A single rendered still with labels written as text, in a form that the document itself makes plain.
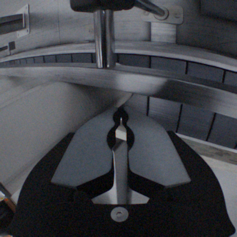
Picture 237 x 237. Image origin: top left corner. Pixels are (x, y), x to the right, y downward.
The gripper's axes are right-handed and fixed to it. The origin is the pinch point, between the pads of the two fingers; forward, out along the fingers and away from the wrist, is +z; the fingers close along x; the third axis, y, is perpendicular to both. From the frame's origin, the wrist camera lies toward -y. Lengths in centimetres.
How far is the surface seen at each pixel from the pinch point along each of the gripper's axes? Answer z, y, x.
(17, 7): 29.2, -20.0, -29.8
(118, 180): 7.9, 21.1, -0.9
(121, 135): 2.3, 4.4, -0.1
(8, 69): 5.4, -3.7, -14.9
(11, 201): 0.8, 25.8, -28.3
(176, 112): 2.8, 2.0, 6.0
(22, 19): 25.7, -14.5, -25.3
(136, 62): 5.3, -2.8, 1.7
